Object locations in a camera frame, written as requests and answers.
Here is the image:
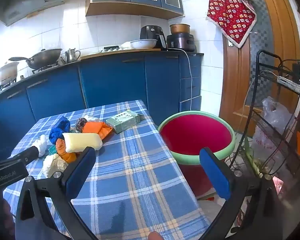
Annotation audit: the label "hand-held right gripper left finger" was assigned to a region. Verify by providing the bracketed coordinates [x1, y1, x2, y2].
[15, 146, 100, 240]

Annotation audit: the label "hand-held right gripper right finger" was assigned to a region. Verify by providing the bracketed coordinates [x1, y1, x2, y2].
[199, 147, 287, 240]

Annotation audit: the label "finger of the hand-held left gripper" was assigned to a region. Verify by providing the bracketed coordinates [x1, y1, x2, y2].
[9, 145, 42, 166]

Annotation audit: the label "small white tissue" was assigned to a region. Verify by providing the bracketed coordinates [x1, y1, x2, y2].
[31, 134, 48, 157]

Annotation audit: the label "large white tissue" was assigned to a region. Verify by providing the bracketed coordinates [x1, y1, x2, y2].
[42, 153, 68, 178]

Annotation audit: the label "red basin with green rim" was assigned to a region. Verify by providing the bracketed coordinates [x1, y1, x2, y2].
[157, 111, 236, 165]

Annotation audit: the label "orange waffle cloth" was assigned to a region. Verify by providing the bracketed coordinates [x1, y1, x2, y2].
[81, 122, 113, 140]

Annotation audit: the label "orange knitted cloth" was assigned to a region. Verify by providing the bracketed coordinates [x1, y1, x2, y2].
[55, 139, 77, 163]

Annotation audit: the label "cream yellow sponge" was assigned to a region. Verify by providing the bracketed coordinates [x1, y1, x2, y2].
[62, 132, 103, 153]

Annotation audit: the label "blue knitted cloth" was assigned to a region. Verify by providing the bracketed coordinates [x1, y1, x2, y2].
[49, 116, 71, 145]

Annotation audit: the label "green onions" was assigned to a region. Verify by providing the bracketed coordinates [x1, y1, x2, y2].
[236, 140, 265, 178]

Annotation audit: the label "blue plaid tablecloth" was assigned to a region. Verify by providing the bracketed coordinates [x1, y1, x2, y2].
[2, 100, 213, 240]

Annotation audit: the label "steel wool scrubber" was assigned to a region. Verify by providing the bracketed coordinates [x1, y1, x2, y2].
[75, 117, 88, 132]

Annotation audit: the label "white red-print plastic bag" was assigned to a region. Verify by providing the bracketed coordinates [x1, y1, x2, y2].
[250, 127, 288, 170]

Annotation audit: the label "green printed carton box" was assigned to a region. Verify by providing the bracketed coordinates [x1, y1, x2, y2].
[106, 110, 142, 134]

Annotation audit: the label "white cooking pot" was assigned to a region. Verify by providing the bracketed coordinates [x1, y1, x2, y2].
[0, 61, 20, 85]

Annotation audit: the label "translucent plastic bag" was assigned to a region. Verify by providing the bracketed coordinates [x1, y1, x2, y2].
[261, 96, 297, 135]

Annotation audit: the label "wooden door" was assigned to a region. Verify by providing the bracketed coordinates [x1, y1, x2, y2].
[219, 0, 300, 138]

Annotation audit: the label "dark metal wok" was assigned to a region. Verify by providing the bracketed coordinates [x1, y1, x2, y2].
[9, 48, 63, 70]

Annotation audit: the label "blue base cabinets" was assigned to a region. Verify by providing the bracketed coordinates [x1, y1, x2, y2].
[0, 52, 205, 150]

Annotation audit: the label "steel kettle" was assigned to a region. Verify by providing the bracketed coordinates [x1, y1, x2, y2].
[61, 48, 81, 63]

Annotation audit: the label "black rice cooker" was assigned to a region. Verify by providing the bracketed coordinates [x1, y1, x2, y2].
[166, 33, 197, 52]

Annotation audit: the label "white bowl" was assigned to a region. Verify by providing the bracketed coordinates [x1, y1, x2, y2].
[130, 39, 158, 49]

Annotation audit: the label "brown inner cooker pot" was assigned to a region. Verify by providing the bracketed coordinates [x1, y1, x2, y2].
[169, 24, 191, 35]

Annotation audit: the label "grey range hood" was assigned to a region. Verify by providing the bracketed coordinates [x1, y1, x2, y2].
[0, 0, 67, 27]

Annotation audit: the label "black air fryer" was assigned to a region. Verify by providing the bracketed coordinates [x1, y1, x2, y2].
[139, 25, 167, 50]

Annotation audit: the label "red floral quilt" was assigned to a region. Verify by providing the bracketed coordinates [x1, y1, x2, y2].
[205, 0, 258, 48]

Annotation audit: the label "white power cable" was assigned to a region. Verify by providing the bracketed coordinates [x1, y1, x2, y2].
[180, 49, 193, 112]

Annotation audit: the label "black wire rack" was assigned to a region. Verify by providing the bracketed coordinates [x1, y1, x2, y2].
[230, 50, 300, 180]

